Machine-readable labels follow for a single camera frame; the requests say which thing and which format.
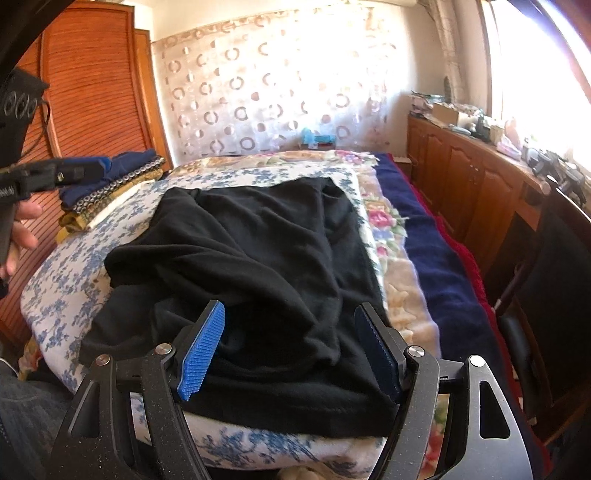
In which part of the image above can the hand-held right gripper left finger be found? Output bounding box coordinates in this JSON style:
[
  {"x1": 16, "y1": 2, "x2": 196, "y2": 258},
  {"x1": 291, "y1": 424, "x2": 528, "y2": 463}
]
[{"x1": 46, "y1": 300, "x2": 227, "y2": 480}]

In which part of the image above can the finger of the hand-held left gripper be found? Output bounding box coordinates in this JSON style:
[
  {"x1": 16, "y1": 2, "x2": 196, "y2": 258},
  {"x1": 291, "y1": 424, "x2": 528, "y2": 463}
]
[{"x1": 18, "y1": 156, "x2": 112, "y2": 192}]

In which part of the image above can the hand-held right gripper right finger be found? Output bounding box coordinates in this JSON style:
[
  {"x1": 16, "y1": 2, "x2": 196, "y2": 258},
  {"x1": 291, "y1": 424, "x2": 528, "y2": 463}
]
[{"x1": 353, "y1": 302, "x2": 534, "y2": 480}]

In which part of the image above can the black t-shirt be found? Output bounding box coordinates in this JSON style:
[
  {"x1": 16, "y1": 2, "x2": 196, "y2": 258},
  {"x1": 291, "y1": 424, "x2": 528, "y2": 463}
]
[{"x1": 78, "y1": 175, "x2": 402, "y2": 439}]

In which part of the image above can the person's left hand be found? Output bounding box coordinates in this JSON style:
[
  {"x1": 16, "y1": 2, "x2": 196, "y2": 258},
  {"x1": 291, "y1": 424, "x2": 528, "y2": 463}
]
[{"x1": 0, "y1": 203, "x2": 44, "y2": 283}]

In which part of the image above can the white folded cloth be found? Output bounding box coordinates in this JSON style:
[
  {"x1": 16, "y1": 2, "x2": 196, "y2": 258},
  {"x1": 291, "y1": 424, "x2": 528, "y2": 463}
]
[{"x1": 88, "y1": 182, "x2": 162, "y2": 232}]

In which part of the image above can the navy folded garment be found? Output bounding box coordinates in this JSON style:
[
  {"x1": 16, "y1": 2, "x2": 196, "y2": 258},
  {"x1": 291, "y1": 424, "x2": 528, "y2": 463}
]
[{"x1": 60, "y1": 148, "x2": 160, "y2": 208}]

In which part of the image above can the wooden louvered wardrobe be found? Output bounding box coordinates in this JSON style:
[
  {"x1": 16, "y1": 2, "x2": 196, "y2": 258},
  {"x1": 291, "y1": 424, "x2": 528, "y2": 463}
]
[{"x1": 0, "y1": 0, "x2": 174, "y2": 342}]

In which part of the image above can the white blue floral sheet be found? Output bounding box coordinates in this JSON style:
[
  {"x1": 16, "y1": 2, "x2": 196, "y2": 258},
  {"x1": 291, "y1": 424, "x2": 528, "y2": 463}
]
[{"x1": 21, "y1": 166, "x2": 393, "y2": 480}]

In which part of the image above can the navy blanket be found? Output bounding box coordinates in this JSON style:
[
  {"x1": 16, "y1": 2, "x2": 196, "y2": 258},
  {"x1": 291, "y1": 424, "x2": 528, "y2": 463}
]
[{"x1": 374, "y1": 152, "x2": 504, "y2": 370}]

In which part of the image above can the wooden sideboard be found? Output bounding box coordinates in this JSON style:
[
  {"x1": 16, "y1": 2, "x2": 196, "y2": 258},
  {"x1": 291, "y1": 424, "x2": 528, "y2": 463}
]
[{"x1": 406, "y1": 113, "x2": 559, "y2": 278}]

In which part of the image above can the person's jeans leg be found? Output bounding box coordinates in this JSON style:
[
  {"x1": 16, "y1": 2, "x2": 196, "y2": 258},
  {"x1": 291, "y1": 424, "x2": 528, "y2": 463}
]
[{"x1": 0, "y1": 364, "x2": 79, "y2": 480}]

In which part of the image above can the sheer circle-print curtain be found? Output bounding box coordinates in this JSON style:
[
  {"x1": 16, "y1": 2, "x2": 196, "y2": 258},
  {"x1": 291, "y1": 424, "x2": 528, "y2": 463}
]
[{"x1": 150, "y1": 11, "x2": 416, "y2": 160}]

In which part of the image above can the dark chair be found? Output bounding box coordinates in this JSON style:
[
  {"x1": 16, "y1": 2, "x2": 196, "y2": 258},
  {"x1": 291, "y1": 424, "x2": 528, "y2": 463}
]
[{"x1": 496, "y1": 185, "x2": 591, "y2": 448}]

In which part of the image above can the teal box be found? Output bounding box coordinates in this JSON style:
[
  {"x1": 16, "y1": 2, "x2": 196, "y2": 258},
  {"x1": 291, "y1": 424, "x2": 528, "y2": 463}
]
[{"x1": 300, "y1": 129, "x2": 335, "y2": 148}]

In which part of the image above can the cardboard box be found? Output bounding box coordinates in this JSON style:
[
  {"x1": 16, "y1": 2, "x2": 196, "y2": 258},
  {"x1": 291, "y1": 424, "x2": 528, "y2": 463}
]
[{"x1": 431, "y1": 102, "x2": 462, "y2": 125}]

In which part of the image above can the pile of sideboard clutter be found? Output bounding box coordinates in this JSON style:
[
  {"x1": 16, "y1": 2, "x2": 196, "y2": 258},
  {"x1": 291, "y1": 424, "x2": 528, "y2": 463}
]
[{"x1": 411, "y1": 90, "x2": 591, "y2": 204}]

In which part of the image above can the white lace curtain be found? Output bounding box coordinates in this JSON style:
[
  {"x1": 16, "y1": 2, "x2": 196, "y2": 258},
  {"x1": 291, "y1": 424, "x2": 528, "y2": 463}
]
[{"x1": 427, "y1": 0, "x2": 483, "y2": 109}]

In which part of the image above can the ring-patterned folded garment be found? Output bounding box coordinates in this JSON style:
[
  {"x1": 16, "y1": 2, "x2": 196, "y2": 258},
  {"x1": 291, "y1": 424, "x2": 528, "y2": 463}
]
[{"x1": 69, "y1": 157, "x2": 164, "y2": 215}]

